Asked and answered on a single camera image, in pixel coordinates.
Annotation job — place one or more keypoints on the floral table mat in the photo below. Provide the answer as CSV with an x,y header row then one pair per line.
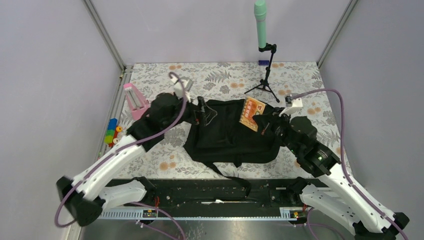
x,y
218,81

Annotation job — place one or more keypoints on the small blue block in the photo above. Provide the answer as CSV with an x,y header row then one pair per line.
x,y
263,62

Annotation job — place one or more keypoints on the orange snack packet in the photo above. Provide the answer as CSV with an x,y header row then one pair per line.
x,y
250,108

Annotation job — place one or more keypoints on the colourful toy block train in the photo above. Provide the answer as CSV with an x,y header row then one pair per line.
x,y
111,134

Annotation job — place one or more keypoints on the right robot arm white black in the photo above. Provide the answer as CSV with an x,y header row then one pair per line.
x,y
358,211

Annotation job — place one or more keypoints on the black student backpack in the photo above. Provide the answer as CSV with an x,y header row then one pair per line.
x,y
225,140

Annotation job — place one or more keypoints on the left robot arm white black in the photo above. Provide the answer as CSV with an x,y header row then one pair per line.
x,y
86,195

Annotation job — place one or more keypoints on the pink metronome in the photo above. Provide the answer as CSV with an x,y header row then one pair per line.
x,y
137,102

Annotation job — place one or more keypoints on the green microphone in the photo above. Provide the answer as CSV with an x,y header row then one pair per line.
x,y
260,13

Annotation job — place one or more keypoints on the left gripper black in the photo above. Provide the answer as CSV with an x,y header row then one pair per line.
x,y
201,114

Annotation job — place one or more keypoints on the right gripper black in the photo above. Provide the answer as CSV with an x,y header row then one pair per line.
x,y
276,117

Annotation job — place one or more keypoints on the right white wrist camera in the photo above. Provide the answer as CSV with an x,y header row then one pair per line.
x,y
292,105

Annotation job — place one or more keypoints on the black tripod microphone stand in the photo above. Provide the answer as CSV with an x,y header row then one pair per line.
x,y
264,83

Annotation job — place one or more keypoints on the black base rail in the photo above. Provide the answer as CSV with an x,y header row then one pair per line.
x,y
220,198

